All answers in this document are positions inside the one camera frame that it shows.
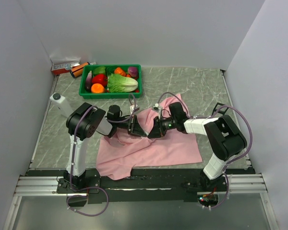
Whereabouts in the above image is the white bottle grey cap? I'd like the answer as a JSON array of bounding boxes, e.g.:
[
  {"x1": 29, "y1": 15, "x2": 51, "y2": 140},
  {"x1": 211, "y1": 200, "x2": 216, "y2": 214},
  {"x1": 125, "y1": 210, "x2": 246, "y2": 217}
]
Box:
[{"x1": 50, "y1": 92, "x2": 73, "y2": 118}]

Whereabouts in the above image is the toy napa cabbage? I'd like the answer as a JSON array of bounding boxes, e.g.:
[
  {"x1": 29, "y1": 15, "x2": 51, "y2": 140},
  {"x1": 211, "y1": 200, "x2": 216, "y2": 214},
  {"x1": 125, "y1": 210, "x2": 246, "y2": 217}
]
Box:
[{"x1": 107, "y1": 74, "x2": 138, "y2": 93}]

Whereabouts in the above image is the red white cardboard box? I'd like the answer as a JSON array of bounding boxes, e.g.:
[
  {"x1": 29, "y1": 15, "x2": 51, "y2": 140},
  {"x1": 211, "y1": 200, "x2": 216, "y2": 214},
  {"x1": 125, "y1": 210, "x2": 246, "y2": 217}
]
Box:
[{"x1": 51, "y1": 61, "x2": 80, "y2": 75}]

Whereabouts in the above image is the toy red bell pepper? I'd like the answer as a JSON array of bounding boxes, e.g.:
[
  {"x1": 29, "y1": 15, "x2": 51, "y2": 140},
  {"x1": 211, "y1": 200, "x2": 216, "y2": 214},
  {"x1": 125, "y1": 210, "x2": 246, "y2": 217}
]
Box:
[{"x1": 92, "y1": 74, "x2": 108, "y2": 87}]

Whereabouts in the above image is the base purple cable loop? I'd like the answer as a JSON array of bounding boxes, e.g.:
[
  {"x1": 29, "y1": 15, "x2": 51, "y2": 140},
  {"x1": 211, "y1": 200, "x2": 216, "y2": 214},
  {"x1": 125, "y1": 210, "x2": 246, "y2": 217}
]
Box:
[{"x1": 66, "y1": 186, "x2": 109, "y2": 218}]

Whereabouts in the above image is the toy purple eggplant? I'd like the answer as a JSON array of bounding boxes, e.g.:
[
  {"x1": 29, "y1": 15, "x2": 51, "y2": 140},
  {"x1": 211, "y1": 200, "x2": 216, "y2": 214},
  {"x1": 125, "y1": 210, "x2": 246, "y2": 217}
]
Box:
[{"x1": 85, "y1": 71, "x2": 92, "y2": 92}]

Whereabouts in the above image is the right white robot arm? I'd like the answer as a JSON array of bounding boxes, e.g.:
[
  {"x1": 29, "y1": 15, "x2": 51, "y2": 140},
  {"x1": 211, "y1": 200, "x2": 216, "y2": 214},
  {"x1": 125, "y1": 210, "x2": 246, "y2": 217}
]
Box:
[{"x1": 148, "y1": 102, "x2": 247, "y2": 191}]

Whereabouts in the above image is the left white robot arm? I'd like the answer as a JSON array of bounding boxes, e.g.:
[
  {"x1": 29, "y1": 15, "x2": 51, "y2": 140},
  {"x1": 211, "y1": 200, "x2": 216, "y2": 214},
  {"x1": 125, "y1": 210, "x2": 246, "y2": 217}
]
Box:
[{"x1": 63, "y1": 103, "x2": 147, "y2": 193}]

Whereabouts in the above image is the toy orange carrot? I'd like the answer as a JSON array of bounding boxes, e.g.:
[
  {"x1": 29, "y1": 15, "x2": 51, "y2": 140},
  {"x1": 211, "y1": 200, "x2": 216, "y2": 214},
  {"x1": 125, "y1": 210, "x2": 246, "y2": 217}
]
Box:
[{"x1": 114, "y1": 67, "x2": 126, "y2": 77}]

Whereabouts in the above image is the toy green pepper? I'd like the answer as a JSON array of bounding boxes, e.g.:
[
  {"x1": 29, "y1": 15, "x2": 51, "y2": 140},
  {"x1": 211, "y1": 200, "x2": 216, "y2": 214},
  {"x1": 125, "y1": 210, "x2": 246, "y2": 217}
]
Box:
[{"x1": 93, "y1": 66, "x2": 106, "y2": 75}]

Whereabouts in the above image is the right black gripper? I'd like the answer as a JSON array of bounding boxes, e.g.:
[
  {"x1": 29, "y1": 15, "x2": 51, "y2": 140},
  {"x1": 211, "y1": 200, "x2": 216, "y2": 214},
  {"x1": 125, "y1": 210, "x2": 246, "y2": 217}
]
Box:
[{"x1": 146, "y1": 115, "x2": 177, "y2": 139}]

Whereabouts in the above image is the black rectangular frame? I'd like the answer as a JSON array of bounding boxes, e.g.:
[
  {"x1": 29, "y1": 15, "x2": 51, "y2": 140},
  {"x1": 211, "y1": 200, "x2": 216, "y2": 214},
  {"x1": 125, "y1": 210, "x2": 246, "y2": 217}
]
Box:
[{"x1": 211, "y1": 102, "x2": 228, "y2": 116}]

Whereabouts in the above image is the wrist white camera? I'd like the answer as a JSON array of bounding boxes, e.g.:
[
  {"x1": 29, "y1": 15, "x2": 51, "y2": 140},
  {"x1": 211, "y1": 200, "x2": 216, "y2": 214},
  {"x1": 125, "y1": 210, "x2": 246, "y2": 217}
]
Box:
[
  {"x1": 152, "y1": 103, "x2": 162, "y2": 112},
  {"x1": 130, "y1": 104, "x2": 139, "y2": 114}
]

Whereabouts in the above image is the toy orange fruit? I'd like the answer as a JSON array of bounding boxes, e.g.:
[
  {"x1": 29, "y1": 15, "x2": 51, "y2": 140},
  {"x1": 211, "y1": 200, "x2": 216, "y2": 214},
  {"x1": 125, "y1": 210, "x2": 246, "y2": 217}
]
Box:
[{"x1": 91, "y1": 83, "x2": 106, "y2": 94}]

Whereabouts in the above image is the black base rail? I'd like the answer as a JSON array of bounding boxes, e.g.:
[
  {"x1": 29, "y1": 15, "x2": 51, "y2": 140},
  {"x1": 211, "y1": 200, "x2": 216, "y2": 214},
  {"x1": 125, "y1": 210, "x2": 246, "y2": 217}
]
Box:
[{"x1": 56, "y1": 167, "x2": 255, "y2": 204}]

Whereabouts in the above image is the green plastic crate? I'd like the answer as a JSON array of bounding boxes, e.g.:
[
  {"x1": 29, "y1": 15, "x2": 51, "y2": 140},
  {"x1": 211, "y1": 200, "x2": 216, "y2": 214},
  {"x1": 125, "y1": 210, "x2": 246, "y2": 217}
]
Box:
[{"x1": 79, "y1": 64, "x2": 143, "y2": 99}]

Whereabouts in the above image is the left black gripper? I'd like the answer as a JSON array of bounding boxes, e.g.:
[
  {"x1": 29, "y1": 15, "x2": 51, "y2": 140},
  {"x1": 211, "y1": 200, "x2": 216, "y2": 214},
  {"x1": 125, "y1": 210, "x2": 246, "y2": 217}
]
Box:
[{"x1": 115, "y1": 114, "x2": 147, "y2": 138}]

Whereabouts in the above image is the orange black cylinder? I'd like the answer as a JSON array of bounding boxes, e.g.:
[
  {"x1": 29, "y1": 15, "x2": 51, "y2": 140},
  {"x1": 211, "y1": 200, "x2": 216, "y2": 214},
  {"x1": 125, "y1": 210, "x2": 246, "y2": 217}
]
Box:
[{"x1": 70, "y1": 62, "x2": 90, "y2": 78}]

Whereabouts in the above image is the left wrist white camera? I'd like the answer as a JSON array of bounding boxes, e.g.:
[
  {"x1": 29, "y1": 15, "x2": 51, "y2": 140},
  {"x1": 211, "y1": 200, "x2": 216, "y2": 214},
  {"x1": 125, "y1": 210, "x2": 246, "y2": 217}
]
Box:
[{"x1": 130, "y1": 104, "x2": 139, "y2": 114}]

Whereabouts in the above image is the pink garment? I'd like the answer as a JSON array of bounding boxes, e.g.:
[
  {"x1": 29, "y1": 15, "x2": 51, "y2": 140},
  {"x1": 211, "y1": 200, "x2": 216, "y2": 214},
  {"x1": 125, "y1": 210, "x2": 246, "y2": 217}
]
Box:
[{"x1": 96, "y1": 93, "x2": 203, "y2": 181}]

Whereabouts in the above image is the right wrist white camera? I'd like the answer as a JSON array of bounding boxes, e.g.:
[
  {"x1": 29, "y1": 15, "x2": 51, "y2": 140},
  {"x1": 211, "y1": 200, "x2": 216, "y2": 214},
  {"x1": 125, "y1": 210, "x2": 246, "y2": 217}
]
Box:
[{"x1": 152, "y1": 103, "x2": 162, "y2": 112}]

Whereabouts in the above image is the toy purple onion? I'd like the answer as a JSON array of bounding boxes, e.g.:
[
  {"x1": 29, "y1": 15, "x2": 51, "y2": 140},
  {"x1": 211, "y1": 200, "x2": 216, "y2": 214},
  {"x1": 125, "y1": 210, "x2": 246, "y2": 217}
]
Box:
[{"x1": 127, "y1": 66, "x2": 138, "y2": 78}]

